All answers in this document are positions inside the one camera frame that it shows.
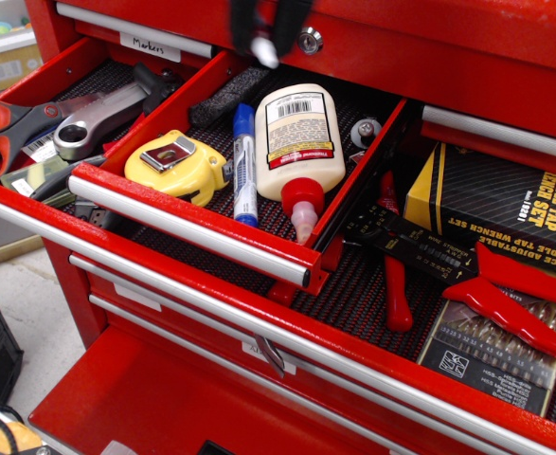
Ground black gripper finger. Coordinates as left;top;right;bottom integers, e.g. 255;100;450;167
272;0;314;57
230;0;258;54

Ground red threadlocker glue tube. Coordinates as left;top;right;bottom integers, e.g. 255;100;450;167
250;36;279;69

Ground white wood glue bottle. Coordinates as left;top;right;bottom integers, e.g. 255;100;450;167
255;83;346;245

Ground small red open drawer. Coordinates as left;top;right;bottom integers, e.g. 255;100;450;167
67;49;409;296

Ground large red open drawer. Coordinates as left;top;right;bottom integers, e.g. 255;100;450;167
0;36;556;455

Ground red bottom open drawer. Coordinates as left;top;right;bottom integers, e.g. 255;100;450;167
29;328;388;454

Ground silver cabinet lock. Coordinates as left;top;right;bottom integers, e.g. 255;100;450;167
296;27;324;55

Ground black foam block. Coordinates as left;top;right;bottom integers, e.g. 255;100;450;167
188;66;270;128

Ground white markers label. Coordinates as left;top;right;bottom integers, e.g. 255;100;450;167
119;32;181;63

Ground blue white marker pen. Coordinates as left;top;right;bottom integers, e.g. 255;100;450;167
233;103;258;228

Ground silver round blade cutter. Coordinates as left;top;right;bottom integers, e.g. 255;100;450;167
350;118;383;164

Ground yellow tape measure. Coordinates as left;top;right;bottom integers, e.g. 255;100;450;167
124;130;233;207

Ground red tool chest cabinet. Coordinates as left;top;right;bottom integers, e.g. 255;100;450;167
24;0;556;455

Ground silver utility knife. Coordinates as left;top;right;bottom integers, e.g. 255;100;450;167
53;82;148;161

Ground orange grey scissors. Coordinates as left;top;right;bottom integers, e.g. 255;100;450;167
0;95;96;176

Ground green packaged item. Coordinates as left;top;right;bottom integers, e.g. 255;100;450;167
0;155;68;197

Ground black yellow tap wrench box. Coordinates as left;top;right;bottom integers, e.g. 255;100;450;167
404;142;556;273

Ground drill bit set case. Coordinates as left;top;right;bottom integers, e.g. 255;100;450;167
418;300;556;417

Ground red handled wire stripper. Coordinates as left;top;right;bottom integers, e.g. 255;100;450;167
345;172;556;358

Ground black cable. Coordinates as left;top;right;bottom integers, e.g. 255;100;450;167
0;402;26;455

